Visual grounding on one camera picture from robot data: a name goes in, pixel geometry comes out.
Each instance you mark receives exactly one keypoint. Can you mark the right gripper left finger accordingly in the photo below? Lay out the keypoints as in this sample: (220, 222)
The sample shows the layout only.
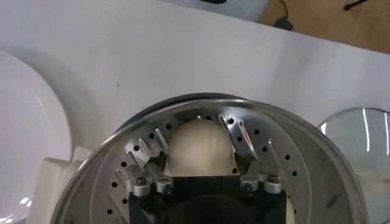
(141, 187)

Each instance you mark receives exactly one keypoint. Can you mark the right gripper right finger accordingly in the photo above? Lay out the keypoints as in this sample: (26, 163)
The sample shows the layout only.
(272, 185)

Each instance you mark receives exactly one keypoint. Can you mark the round glass lid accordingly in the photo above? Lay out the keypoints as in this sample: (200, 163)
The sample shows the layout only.
(359, 143)

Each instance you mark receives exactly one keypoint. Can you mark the perforated steel steamer basket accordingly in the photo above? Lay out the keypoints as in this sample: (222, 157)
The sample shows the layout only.
(320, 170)

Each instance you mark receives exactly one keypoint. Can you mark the steel steamer pot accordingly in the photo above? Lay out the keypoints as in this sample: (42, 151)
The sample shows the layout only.
(51, 182)

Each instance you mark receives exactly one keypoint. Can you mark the round white plate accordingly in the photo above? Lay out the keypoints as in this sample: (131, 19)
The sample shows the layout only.
(27, 137)

